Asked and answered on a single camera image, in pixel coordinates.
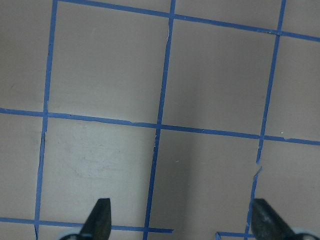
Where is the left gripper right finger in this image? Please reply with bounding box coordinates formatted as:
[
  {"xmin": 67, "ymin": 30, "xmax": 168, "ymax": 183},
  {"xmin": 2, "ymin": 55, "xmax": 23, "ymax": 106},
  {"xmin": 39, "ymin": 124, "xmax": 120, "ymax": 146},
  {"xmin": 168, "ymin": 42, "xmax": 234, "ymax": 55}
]
[{"xmin": 251, "ymin": 198, "xmax": 299, "ymax": 240}]

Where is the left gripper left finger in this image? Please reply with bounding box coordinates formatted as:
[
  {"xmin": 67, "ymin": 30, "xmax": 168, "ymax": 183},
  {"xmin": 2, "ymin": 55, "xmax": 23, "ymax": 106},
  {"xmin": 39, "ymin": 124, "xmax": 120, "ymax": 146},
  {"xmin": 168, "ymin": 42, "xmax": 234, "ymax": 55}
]
[{"xmin": 77, "ymin": 198, "xmax": 112, "ymax": 240}]

